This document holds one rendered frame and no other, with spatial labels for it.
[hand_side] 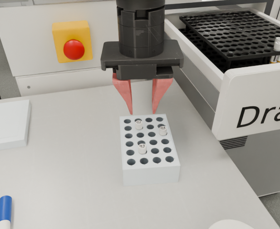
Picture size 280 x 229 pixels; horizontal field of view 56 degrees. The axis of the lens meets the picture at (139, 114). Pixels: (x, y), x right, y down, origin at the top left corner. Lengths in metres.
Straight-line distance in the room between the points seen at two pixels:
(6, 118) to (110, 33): 0.28
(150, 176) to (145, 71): 0.16
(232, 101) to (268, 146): 0.73
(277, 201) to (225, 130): 1.09
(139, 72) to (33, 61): 0.34
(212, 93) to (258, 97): 0.07
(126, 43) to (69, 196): 0.23
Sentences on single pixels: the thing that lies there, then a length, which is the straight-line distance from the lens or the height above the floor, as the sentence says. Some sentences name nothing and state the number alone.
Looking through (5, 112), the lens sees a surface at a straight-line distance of 0.58.
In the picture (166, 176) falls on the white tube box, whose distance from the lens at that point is 0.41.
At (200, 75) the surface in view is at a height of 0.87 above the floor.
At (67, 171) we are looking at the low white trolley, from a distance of 0.45.
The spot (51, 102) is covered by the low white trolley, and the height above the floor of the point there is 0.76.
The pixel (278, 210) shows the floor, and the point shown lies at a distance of 1.44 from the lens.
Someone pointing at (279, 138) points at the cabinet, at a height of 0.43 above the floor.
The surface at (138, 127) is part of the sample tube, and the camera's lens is 0.44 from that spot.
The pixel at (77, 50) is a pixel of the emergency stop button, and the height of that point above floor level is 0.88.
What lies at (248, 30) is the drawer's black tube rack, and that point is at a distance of 0.60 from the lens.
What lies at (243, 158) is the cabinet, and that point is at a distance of 1.07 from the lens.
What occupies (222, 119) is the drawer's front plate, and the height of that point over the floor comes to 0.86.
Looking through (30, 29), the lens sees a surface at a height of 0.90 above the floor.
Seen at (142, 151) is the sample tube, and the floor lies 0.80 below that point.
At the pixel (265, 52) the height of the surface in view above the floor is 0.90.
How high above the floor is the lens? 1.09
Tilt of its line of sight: 38 degrees down
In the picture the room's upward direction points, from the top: straight up
